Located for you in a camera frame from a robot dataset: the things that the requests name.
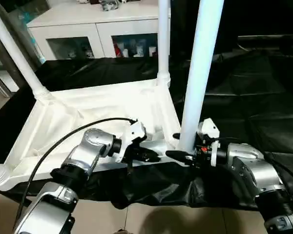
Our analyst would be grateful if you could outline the beige curtain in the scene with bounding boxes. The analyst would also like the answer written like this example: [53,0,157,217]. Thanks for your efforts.
[0,5,44,91]

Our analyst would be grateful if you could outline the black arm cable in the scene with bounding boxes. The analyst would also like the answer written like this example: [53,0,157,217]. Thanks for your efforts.
[12,117,137,230]
[210,139,293,186]

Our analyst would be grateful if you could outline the grey toy figure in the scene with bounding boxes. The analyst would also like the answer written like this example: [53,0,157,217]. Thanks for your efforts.
[101,0,122,11]

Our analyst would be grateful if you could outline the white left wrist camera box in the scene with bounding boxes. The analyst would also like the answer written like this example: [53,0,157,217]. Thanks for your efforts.
[112,120,147,162]

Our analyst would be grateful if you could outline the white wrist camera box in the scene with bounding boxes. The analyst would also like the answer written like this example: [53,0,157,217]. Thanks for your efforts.
[195,118,221,167]
[112,120,147,162]

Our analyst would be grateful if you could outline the black plastic mat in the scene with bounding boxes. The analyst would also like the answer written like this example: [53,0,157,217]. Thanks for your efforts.
[0,49,293,211]

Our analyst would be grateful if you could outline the white plastic table top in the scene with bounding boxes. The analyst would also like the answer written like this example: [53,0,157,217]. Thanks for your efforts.
[0,78,192,192]

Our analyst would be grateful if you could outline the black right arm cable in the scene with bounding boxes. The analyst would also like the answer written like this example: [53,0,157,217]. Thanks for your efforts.
[210,139,293,186]

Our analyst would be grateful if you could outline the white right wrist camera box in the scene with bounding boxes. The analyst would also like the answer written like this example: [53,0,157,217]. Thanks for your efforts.
[195,118,221,167]

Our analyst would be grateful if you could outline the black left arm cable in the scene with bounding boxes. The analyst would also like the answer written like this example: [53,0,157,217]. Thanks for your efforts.
[12,117,137,230]

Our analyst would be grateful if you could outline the white sideboard cabinet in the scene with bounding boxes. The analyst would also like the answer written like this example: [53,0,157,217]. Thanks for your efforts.
[27,0,171,60]

